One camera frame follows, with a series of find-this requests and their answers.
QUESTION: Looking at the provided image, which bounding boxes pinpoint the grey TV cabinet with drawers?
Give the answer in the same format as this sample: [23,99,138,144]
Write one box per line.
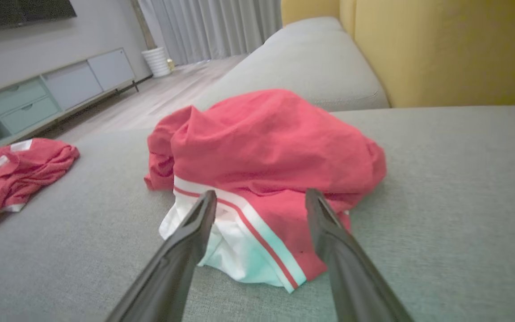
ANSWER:
[0,48,139,168]

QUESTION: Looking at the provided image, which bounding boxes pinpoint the black television screen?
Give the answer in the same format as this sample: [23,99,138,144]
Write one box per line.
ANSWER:
[0,0,77,34]

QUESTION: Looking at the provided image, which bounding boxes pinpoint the red white basketball jersey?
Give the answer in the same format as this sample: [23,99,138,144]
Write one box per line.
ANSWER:
[144,89,387,294]

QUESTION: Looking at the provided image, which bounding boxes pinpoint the wide yellow sofa back cushion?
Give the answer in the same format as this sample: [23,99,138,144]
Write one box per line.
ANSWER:
[355,0,515,108]

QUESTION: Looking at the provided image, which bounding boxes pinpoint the crumpled red white garment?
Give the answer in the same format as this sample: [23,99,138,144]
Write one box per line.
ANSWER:
[0,138,80,230]

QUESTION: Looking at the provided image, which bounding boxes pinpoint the white ribbed plant pot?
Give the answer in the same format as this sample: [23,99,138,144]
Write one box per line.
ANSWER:
[141,47,172,78]

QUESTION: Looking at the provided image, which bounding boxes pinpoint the brown plant trunk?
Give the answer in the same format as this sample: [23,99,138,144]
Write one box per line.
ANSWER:
[130,0,156,50]

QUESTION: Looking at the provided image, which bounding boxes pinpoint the grey pleated curtain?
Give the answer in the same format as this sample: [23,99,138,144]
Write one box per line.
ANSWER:
[138,0,283,66]

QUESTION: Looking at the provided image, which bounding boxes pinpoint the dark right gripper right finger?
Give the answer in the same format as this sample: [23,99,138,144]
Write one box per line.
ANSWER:
[305,188,414,322]

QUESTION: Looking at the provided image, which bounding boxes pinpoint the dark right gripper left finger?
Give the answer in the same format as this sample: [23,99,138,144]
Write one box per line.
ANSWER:
[106,190,217,322]

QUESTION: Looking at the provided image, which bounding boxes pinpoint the large grey sofa seat cushion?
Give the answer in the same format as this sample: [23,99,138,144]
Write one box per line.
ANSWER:
[0,106,515,322]

